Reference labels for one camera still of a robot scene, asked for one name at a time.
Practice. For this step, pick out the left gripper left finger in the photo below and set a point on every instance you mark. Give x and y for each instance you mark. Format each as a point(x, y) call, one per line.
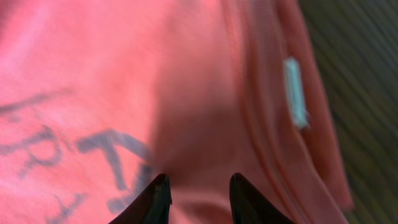
point(151, 206)

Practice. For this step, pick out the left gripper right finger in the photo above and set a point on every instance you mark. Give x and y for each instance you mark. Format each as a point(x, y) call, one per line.
point(249, 206)

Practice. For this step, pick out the orange red t-shirt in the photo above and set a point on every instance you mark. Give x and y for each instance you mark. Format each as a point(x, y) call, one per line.
point(98, 97)

